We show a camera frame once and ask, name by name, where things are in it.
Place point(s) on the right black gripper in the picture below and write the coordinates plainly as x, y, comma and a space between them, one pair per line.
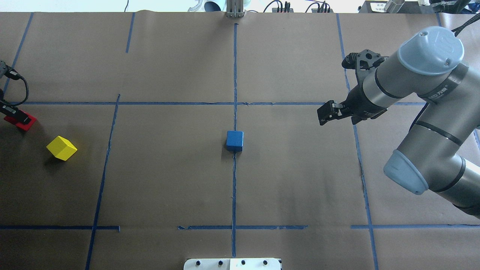
360, 104

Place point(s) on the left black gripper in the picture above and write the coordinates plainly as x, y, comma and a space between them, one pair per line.
8, 110

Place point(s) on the red wooden block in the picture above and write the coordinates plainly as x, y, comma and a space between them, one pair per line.
21, 120

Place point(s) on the yellow wooden block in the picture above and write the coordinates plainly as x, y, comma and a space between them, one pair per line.
61, 148

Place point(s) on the blue wooden block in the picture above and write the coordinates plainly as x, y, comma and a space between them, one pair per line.
235, 140

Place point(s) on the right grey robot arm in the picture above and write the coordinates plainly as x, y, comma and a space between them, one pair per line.
430, 65

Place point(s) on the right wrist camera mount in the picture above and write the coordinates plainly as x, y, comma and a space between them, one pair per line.
363, 63

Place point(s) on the aluminium frame post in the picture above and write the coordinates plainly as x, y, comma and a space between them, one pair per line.
235, 8

